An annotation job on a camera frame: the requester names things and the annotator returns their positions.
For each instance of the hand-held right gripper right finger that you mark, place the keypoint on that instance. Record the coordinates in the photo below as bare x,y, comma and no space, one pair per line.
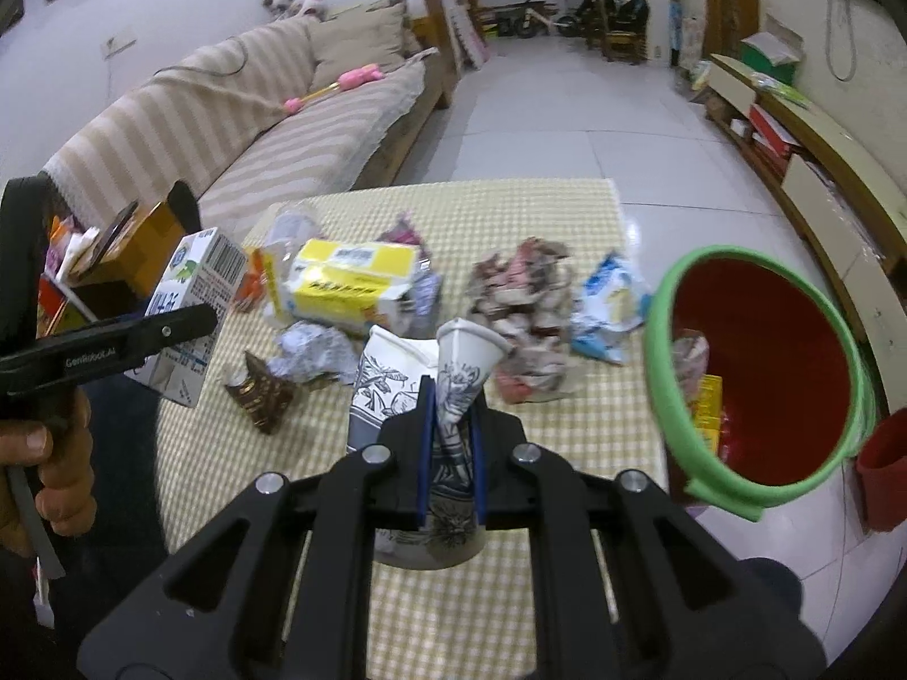
479,464

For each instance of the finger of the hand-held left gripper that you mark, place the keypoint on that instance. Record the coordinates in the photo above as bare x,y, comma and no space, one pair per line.
185,209
142,336

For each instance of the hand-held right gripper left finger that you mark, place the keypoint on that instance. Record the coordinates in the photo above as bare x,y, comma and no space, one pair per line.
427,453

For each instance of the white blue milk carton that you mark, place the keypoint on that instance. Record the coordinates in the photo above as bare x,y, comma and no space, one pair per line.
205,269

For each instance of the crushed floral paper cup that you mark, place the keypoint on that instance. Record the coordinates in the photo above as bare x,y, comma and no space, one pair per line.
457,382

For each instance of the blue white snack bag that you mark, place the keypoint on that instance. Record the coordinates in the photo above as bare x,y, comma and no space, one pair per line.
609,304

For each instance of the pink foil wrapper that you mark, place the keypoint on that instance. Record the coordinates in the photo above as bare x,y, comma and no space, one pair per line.
404,237

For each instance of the red bin with green rim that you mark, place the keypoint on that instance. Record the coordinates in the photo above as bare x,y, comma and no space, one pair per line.
779,382

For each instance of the person's left hand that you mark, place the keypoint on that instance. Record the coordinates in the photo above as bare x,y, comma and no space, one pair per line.
67,482

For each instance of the colourful snack packets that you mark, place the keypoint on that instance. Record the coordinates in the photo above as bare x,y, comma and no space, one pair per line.
64,255

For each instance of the brown cardboard box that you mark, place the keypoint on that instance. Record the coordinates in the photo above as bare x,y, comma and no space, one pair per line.
152,248

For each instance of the flattened floral paper cup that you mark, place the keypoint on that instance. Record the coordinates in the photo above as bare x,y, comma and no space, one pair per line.
382,382

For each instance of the striped beige sofa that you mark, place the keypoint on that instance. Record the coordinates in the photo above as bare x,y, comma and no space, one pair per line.
212,127

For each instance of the orange wrapper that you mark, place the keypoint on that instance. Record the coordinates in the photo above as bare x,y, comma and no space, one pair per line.
255,280

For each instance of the crumpled clear plastic packaging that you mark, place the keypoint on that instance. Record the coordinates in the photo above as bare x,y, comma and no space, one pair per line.
294,227

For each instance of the brown chocolate wrapper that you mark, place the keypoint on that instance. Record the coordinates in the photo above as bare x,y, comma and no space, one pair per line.
262,393

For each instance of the crumpled silver foil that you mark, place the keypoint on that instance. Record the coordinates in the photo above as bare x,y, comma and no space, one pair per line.
312,354

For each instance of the crumpled pink brown wrapper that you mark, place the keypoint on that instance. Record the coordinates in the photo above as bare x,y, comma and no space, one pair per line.
524,297

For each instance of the yellow white tissue pack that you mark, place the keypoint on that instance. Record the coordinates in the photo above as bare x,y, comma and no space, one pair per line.
347,276

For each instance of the pink toy wand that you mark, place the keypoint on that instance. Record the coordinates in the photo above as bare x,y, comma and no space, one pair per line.
340,81

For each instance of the plush toy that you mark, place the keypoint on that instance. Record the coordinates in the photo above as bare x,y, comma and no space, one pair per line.
294,1

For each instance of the crumpled printed paper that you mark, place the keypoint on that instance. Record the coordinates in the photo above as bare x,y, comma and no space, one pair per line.
691,361

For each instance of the yellow packet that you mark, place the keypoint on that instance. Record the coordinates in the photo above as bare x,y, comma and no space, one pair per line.
708,407

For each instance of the yellow checked tablecloth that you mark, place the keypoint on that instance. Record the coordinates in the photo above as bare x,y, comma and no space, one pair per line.
496,219

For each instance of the beige sofa pillow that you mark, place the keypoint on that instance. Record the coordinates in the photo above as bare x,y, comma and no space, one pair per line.
361,35

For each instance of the leaning pink foam mats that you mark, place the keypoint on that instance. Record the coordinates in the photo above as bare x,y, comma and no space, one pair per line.
468,35

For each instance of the white balance bike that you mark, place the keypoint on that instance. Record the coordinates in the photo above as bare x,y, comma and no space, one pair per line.
538,18

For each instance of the red plastic container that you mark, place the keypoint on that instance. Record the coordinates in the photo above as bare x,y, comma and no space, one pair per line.
882,474

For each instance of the wooden tv stand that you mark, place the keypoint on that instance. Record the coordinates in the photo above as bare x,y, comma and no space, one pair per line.
815,191

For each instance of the red flat box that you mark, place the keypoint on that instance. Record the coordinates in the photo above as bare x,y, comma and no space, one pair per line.
772,131

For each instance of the wooden chair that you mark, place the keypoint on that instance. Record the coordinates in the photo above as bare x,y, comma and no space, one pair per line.
623,35

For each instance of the dark stroller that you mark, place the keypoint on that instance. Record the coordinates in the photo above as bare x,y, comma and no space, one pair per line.
616,3

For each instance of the green white box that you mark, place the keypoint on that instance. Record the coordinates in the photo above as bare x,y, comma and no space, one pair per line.
769,57

